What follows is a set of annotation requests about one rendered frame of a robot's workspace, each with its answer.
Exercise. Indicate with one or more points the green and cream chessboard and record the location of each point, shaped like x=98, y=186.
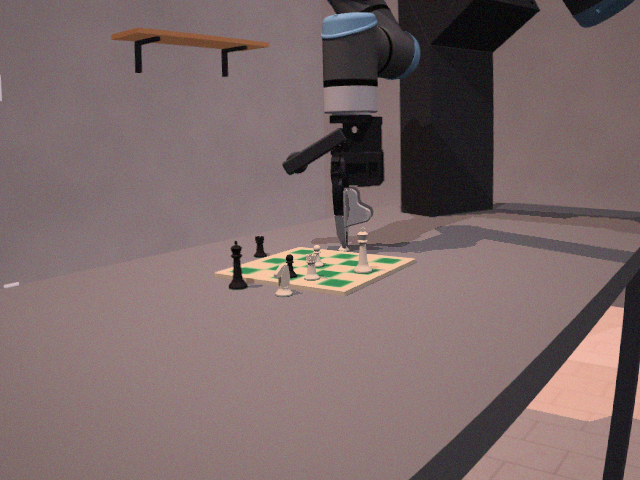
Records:
x=337, y=276

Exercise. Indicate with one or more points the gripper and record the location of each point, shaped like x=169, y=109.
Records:
x=349, y=166

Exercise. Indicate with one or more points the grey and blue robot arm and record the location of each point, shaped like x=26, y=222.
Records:
x=353, y=49

